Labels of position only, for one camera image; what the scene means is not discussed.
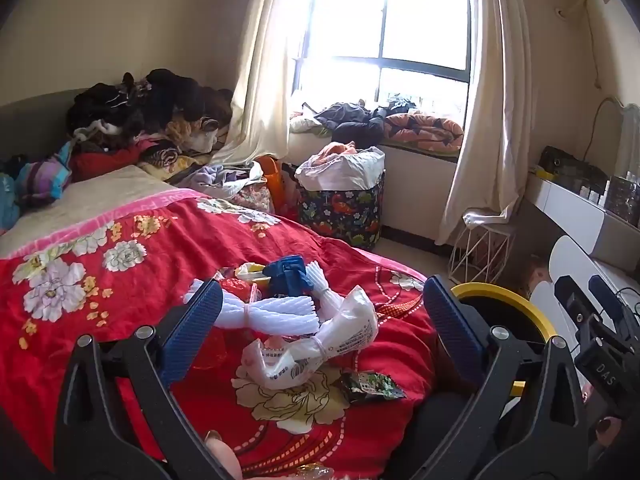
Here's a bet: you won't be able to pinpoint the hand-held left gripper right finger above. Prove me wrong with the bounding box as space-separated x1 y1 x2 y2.
410 274 591 480

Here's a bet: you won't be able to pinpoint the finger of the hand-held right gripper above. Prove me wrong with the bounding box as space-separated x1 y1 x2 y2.
554 275 593 323
588 274 627 333

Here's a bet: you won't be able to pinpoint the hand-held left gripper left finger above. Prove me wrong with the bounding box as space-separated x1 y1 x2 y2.
54 277 236 480

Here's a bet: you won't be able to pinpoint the black bin with yellow rim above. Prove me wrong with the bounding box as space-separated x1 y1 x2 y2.
415 282 558 480

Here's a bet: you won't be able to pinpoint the red snack packet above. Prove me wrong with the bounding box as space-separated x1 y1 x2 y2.
216 276 263 307

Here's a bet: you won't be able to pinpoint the yellow white snack packet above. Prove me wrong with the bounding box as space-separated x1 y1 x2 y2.
235 261 268 281

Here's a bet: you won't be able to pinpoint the large white foam net bundle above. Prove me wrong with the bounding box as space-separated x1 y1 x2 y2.
182 280 326 336

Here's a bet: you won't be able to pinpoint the green snack wrapper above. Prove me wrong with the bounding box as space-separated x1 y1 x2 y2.
341 370 406 403

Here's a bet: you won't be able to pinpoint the white printed plastic bag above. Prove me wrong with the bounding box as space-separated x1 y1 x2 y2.
231 285 378 393

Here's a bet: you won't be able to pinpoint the blue plastic wrapper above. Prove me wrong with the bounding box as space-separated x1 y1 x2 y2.
262 256 313 298

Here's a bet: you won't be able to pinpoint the person's right hand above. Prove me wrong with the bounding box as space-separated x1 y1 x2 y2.
591 416 625 448

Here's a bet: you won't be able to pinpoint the person's left hand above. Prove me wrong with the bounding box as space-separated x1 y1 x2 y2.
205 430 243 480

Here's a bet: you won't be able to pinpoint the printed cardboard box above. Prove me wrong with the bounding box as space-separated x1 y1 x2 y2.
517 255 553 301

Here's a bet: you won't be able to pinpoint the white vanity desk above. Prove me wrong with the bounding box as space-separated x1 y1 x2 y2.
525 170 640 271

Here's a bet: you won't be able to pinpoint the red floral blanket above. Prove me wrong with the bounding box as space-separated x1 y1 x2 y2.
0 187 441 480

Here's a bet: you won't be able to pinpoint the clear cosmetics organizer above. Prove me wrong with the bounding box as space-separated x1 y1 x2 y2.
580 170 640 225

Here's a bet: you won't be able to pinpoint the camouflage bag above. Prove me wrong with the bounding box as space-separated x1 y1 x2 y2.
537 146 608 193

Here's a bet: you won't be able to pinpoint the floral fabric bag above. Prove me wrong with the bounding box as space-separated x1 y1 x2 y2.
230 185 276 216

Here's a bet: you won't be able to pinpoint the dinosaur print laundry basket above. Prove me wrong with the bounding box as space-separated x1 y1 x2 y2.
295 167 386 252

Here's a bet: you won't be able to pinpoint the white lavender clothes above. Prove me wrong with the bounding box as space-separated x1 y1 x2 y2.
187 160 266 201

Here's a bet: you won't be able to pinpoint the beige bed sheet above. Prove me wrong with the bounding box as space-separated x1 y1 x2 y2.
0 164 176 261

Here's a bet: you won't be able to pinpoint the arched vanity mirror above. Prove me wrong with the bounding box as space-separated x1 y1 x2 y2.
592 95 640 181

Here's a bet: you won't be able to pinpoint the orange bag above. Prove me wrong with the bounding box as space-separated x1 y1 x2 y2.
254 155 291 216

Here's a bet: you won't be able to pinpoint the brown floral blanket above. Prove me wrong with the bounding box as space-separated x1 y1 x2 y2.
135 132 231 181

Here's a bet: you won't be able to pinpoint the white laundry bundle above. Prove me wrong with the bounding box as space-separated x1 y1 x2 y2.
295 141 387 193

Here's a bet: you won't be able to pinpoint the red folded cloth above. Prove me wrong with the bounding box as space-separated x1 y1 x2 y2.
70 147 143 182

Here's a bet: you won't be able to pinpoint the orange patterned quilt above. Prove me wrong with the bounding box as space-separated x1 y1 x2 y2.
385 112 465 153

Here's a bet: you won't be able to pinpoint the cream curtain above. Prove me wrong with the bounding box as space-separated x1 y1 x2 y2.
440 0 541 246
210 0 321 166

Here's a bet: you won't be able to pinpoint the striped purple cloth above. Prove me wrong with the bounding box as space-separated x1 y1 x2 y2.
15 142 76 208

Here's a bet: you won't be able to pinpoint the dark jacket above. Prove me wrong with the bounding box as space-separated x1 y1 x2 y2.
314 101 401 146

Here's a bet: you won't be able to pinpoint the white green pillow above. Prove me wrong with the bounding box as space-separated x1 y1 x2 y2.
290 115 332 137

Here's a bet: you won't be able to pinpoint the pile of dark clothes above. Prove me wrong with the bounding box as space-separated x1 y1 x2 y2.
66 67 236 153

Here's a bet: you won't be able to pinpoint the grey bed headboard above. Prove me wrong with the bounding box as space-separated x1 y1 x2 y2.
0 89 101 166

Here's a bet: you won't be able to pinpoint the window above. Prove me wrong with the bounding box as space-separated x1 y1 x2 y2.
292 0 473 111

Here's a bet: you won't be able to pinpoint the white wire stool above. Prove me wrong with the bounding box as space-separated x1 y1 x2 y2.
447 207 518 286

